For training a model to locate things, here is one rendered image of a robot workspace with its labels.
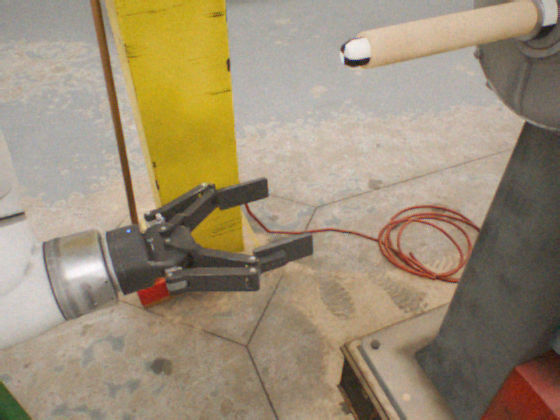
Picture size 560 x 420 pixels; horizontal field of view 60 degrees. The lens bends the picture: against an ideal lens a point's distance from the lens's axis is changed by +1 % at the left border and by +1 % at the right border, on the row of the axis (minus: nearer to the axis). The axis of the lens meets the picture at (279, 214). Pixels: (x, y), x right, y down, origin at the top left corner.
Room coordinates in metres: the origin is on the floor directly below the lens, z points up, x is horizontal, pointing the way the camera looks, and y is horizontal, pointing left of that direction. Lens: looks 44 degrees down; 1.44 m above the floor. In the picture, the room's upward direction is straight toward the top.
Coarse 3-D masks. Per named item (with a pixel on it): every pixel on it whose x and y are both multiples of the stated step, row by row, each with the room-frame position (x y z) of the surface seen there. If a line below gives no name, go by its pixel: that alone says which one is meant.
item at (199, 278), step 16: (176, 272) 0.32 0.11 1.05; (192, 272) 0.32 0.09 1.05; (208, 272) 0.32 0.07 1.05; (224, 272) 0.32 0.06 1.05; (240, 272) 0.32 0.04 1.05; (256, 272) 0.32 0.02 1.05; (192, 288) 0.32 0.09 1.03; (208, 288) 0.31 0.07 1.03; (224, 288) 0.31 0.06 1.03; (240, 288) 0.31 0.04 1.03; (256, 288) 0.31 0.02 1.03
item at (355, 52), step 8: (352, 40) 0.40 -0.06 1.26; (360, 40) 0.40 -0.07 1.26; (344, 48) 0.40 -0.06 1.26; (352, 48) 0.40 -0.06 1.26; (360, 48) 0.40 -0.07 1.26; (368, 48) 0.40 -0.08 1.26; (344, 56) 0.40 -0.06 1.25; (352, 56) 0.39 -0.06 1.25; (360, 56) 0.39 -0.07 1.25; (368, 56) 0.40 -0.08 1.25; (344, 64) 0.40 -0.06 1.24; (352, 64) 0.39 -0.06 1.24; (360, 64) 0.40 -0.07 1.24
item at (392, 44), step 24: (408, 24) 0.43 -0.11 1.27; (432, 24) 0.43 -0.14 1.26; (456, 24) 0.43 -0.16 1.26; (480, 24) 0.44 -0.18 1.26; (504, 24) 0.45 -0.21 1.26; (528, 24) 0.46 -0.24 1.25; (384, 48) 0.40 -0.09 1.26; (408, 48) 0.41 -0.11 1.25; (432, 48) 0.42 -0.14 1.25; (456, 48) 0.43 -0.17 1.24
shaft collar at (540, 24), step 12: (516, 0) 0.49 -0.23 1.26; (528, 0) 0.48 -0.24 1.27; (540, 0) 0.47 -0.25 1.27; (552, 0) 0.47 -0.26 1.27; (540, 12) 0.46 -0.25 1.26; (552, 12) 0.47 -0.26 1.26; (540, 24) 0.46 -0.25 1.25; (552, 24) 0.46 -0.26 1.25; (516, 36) 0.48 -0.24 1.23; (528, 36) 0.47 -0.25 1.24; (540, 36) 0.47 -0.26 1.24
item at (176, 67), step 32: (128, 0) 1.17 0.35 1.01; (160, 0) 1.20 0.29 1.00; (192, 0) 1.23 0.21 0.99; (224, 0) 1.27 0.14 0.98; (128, 32) 1.17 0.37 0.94; (160, 32) 1.20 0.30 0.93; (192, 32) 1.23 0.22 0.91; (224, 32) 1.26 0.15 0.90; (128, 64) 1.17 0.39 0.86; (160, 64) 1.19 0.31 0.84; (192, 64) 1.23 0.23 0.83; (224, 64) 1.26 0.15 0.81; (160, 96) 1.19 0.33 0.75; (192, 96) 1.22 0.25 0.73; (224, 96) 1.26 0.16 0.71; (160, 128) 1.18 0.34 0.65; (192, 128) 1.22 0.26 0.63; (224, 128) 1.25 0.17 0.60; (160, 160) 1.17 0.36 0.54; (192, 160) 1.21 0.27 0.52; (224, 160) 1.25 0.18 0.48; (160, 192) 1.16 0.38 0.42; (224, 224) 1.24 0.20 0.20
